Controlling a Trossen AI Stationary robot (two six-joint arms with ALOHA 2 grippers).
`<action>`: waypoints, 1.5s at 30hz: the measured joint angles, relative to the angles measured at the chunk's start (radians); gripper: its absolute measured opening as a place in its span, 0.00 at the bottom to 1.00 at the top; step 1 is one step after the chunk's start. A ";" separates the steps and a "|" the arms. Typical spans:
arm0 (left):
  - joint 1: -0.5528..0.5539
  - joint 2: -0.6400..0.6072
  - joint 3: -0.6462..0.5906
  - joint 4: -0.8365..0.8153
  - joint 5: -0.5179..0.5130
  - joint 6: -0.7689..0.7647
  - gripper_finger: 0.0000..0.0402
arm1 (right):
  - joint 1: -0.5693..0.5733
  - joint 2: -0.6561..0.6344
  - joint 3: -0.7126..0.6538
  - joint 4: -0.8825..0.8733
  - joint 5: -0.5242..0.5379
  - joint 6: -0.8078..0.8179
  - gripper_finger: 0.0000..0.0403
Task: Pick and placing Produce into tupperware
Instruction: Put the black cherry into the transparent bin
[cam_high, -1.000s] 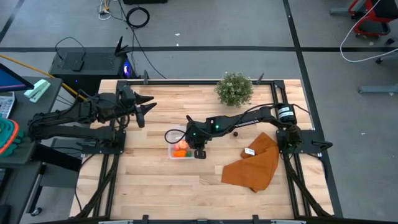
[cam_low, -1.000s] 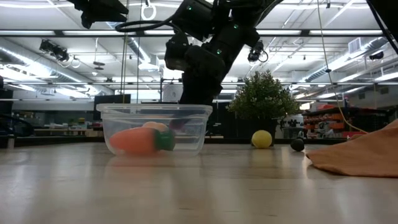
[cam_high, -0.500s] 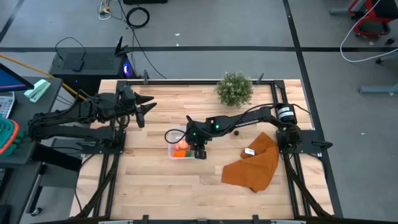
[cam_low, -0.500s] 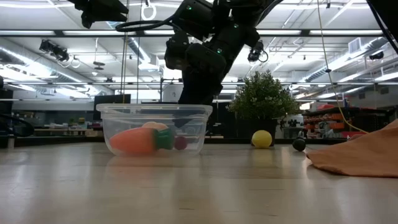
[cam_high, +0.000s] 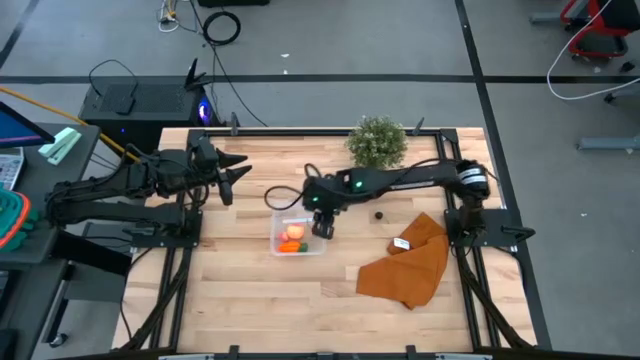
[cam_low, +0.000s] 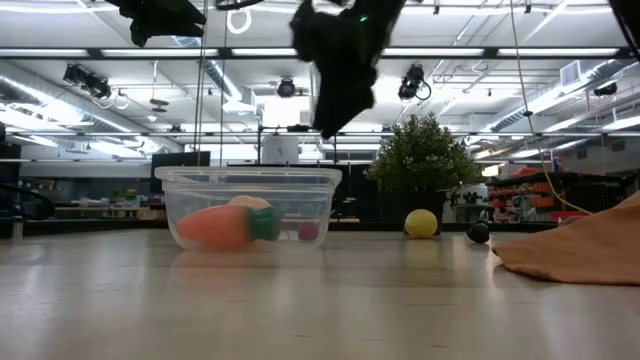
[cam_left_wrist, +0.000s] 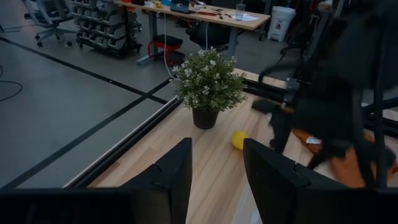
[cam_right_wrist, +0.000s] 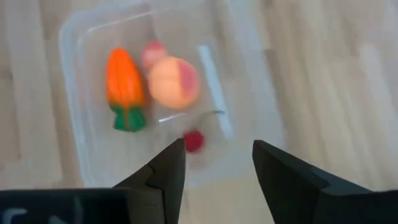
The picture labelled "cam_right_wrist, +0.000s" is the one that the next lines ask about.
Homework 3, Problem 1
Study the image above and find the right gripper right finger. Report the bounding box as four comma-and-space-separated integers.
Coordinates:
252, 139, 398, 224

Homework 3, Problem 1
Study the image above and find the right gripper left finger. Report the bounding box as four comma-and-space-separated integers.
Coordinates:
113, 138, 187, 224

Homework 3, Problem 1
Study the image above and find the red toy cherry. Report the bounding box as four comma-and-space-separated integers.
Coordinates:
182, 109, 226, 154

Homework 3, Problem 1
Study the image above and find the toy peach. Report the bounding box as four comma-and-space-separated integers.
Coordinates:
147, 55, 200, 110

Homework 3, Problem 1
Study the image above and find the orange toy carrot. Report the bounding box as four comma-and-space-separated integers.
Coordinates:
104, 46, 147, 133

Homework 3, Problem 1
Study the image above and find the clear plastic tupperware container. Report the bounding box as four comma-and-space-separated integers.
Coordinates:
58, 0, 289, 191

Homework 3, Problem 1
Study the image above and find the small pink toy fruit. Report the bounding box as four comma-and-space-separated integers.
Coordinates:
141, 41, 169, 70

